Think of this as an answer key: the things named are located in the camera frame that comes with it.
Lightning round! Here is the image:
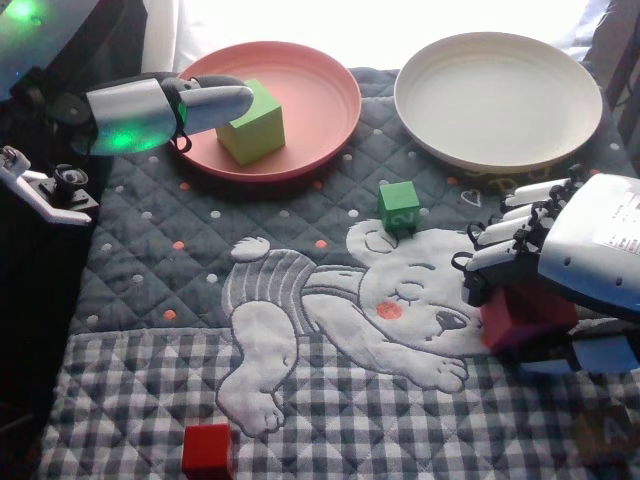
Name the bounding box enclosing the dark red block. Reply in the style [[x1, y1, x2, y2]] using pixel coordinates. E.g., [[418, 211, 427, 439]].
[[480, 286, 580, 354]]

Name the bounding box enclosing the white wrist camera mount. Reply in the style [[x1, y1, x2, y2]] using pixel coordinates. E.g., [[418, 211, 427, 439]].
[[0, 144, 101, 227]]

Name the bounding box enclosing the pink plate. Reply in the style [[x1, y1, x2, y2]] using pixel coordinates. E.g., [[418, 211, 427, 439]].
[[172, 41, 363, 183]]

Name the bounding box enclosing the small green cube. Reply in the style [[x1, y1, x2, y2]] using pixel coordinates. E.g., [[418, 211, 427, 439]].
[[377, 180, 421, 237]]

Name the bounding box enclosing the grey quilt with printed bear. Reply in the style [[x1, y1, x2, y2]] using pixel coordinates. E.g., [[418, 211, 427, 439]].
[[38, 64, 640, 480]]

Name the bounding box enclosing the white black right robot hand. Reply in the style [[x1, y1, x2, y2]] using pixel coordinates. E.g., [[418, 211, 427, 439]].
[[451, 164, 640, 376]]

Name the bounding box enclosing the large green cube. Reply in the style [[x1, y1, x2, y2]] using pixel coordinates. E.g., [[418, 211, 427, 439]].
[[215, 78, 287, 168]]

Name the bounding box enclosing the wooden letter block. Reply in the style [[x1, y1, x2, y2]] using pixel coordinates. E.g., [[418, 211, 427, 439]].
[[573, 406, 634, 464]]

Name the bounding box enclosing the small red cube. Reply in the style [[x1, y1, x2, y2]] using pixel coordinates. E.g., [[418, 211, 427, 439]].
[[180, 422, 240, 480]]

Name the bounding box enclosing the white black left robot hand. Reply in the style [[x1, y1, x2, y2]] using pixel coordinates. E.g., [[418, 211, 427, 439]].
[[72, 73, 254, 157]]

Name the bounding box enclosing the white plate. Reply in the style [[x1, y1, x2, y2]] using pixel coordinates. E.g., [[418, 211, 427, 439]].
[[393, 31, 604, 174]]

